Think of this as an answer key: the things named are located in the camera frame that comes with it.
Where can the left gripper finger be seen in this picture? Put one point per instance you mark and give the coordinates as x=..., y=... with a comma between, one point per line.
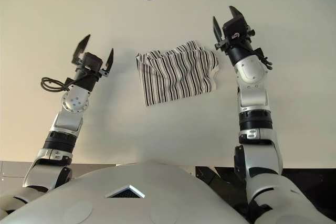
x=110, y=60
x=82, y=46

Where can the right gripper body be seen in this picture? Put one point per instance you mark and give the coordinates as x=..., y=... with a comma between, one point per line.
x=237, y=50

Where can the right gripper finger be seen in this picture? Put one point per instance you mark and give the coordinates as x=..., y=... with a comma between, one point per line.
x=216, y=29
x=235, y=12

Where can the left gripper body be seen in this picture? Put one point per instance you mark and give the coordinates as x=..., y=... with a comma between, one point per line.
x=85, y=77

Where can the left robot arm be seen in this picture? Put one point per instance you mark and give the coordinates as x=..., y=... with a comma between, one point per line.
x=68, y=121

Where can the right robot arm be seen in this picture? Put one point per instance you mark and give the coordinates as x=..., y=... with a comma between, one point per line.
x=253, y=95

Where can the striped T-shirt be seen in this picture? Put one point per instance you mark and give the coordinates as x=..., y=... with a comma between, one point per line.
x=177, y=73

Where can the robot body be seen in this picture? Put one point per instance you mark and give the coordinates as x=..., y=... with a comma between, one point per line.
x=155, y=195

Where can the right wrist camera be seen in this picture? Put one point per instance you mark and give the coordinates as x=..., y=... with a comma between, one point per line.
x=235, y=28

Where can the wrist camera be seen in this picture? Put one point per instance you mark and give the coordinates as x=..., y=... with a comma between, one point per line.
x=235, y=28
x=92, y=61

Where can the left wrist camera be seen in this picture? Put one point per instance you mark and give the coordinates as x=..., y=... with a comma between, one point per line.
x=92, y=61

